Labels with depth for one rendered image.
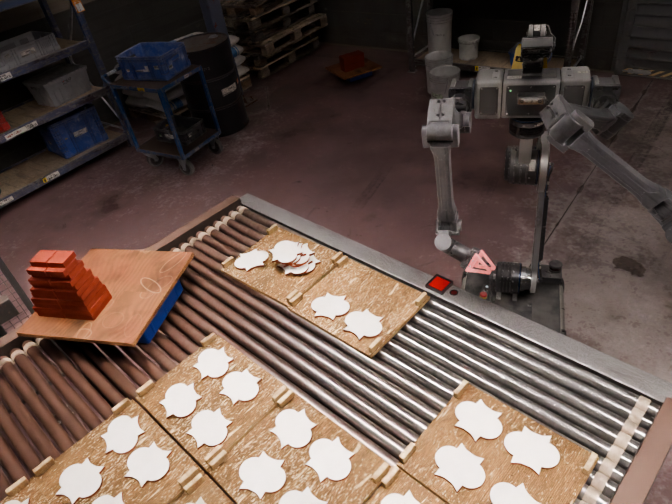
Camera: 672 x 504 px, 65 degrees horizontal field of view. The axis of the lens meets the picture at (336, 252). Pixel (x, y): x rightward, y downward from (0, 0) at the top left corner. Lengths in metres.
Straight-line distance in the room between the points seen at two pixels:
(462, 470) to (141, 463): 0.93
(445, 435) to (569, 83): 1.28
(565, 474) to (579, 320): 1.78
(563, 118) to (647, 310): 1.96
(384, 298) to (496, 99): 0.85
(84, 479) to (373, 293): 1.12
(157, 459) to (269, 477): 0.36
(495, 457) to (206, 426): 0.86
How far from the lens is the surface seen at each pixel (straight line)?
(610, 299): 3.47
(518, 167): 2.29
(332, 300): 2.02
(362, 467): 1.60
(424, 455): 1.61
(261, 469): 1.65
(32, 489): 1.94
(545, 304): 3.01
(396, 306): 1.98
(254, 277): 2.22
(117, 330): 2.08
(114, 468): 1.84
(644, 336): 3.31
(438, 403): 1.73
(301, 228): 2.47
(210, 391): 1.87
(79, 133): 5.98
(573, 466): 1.64
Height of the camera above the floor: 2.33
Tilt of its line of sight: 38 degrees down
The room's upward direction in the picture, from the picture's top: 10 degrees counter-clockwise
